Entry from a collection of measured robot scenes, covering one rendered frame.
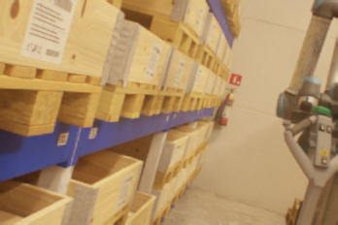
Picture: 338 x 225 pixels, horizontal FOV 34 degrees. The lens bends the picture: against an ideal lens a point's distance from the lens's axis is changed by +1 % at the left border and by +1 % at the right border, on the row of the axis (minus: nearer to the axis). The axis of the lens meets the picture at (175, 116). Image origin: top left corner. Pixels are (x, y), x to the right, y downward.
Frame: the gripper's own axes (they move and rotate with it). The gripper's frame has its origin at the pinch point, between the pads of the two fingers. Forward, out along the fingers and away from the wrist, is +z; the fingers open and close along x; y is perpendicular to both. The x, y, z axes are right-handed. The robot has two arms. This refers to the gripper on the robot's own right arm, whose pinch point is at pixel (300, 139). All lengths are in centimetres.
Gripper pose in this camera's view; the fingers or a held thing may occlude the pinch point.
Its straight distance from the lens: 281.2
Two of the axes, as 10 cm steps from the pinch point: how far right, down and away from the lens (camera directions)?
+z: -2.7, 8.9, -3.5
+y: 2.2, 4.2, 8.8
